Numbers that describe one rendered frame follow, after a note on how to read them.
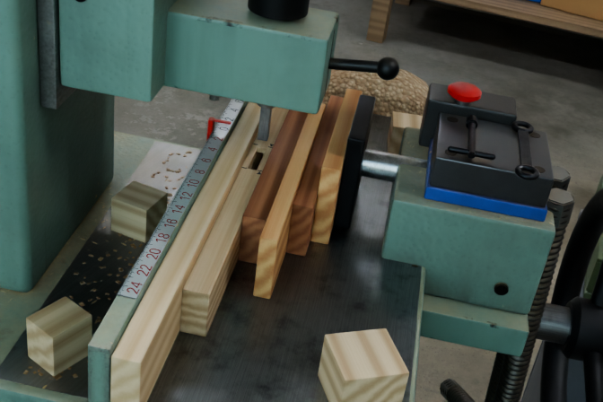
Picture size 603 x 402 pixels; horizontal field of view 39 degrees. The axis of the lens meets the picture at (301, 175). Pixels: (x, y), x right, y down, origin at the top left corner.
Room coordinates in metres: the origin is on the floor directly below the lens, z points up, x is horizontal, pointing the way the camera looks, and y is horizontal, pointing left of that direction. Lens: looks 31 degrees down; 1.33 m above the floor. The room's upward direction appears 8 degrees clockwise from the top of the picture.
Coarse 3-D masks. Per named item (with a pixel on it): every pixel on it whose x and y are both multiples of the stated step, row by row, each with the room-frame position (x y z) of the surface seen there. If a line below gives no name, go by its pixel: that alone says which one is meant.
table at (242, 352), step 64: (384, 128) 0.84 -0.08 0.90; (384, 192) 0.71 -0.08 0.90; (320, 256) 0.59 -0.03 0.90; (256, 320) 0.50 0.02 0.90; (320, 320) 0.51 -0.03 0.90; (384, 320) 0.52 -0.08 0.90; (448, 320) 0.58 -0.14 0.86; (512, 320) 0.58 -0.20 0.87; (192, 384) 0.43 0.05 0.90; (256, 384) 0.43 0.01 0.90; (320, 384) 0.44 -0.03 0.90
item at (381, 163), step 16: (368, 96) 0.72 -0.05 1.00; (368, 112) 0.69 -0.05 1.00; (352, 128) 0.65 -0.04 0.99; (368, 128) 0.66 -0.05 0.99; (352, 144) 0.63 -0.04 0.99; (352, 160) 0.63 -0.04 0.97; (368, 160) 0.67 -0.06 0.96; (384, 160) 0.67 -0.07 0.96; (400, 160) 0.67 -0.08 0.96; (416, 160) 0.67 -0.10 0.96; (352, 176) 0.63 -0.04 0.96; (368, 176) 0.67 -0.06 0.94; (384, 176) 0.66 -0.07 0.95; (352, 192) 0.63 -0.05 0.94; (336, 208) 0.63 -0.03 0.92; (352, 208) 0.63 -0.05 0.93; (336, 224) 0.63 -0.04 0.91
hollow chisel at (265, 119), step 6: (264, 114) 0.69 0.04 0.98; (270, 114) 0.69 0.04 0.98; (264, 120) 0.69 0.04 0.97; (270, 120) 0.70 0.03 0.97; (258, 126) 0.69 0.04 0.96; (264, 126) 0.69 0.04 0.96; (258, 132) 0.69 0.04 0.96; (264, 132) 0.69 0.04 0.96; (258, 138) 0.69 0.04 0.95; (264, 138) 0.69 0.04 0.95
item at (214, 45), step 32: (192, 0) 0.70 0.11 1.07; (224, 0) 0.71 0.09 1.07; (192, 32) 0.67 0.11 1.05; (224, 32) 0.66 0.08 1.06; (256, 32) 0.66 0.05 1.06; (288, 32) 0.66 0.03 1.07; (320, 32) 0.67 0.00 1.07; (192, 64) 0.66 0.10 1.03; (224, 64) 0.66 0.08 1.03; (256, 64) 0.66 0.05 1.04; (288, 64) 0.66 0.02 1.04; (320, 64) 0.65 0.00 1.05; (224, 96) 0.66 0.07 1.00; (256, 96) 0.66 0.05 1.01; (288, 96) 0.66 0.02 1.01; (320, 96) 0.66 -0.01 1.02
